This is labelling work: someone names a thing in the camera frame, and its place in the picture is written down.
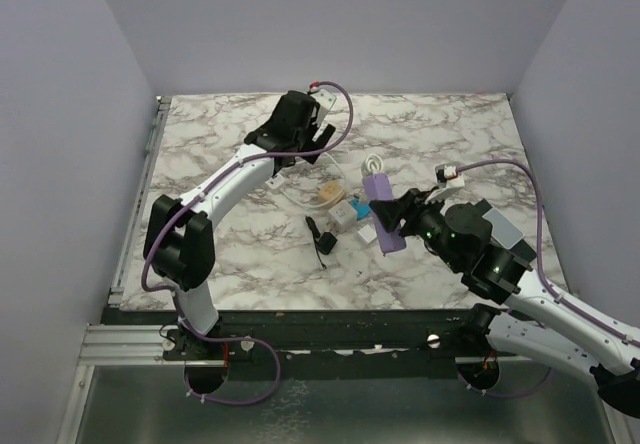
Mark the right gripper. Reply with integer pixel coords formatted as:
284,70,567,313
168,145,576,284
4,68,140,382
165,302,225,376
372,185,463,270

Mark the purple power strip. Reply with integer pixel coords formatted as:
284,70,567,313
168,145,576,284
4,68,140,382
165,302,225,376
362,173,406,255

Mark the beige cube socket adapter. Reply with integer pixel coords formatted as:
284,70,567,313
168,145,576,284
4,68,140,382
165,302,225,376
317,180,346,205

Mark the white cube socket adapter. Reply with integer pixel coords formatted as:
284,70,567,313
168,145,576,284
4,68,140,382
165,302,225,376
328,201,357,233

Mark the white power strip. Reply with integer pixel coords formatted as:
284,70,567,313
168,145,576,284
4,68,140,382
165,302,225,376
266,175,286,190

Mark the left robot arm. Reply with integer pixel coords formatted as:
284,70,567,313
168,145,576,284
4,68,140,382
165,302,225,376
141,88,336,359

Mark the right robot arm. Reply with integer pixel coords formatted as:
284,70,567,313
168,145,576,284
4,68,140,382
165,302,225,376
370,189,639,418

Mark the blue charger plug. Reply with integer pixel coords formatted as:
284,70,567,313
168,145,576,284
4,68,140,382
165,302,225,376
349,198,371,221

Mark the small white charger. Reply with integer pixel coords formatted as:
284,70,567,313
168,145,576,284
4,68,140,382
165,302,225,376
357,224,377,246

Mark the grey rectangular block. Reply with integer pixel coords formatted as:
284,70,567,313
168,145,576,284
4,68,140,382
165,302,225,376
483,207,524,250

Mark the black flat pad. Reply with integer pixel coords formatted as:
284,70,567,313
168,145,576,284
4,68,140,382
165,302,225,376
510,239,537,264

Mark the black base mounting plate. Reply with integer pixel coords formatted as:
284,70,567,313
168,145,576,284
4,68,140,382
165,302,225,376
101,305,498,390

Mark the purple strip white cord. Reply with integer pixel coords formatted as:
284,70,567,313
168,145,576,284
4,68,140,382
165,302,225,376
361,152,384,177

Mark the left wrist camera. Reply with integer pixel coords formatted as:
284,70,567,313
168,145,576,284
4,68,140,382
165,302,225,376
308,88,336,126

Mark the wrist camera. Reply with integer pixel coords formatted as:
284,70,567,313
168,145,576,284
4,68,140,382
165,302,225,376
308,88,336,126
427,164,465,203

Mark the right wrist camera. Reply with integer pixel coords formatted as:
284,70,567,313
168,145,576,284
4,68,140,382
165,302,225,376
427,164,465,203

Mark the white power cord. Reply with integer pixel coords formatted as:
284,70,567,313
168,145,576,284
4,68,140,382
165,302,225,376
279,151,351,210

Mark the black charger with cable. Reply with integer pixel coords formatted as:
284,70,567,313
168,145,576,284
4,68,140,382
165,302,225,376
305,216,338,269

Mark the aluminium frame rail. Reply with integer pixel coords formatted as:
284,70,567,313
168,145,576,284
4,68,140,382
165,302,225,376
78,96,172,367

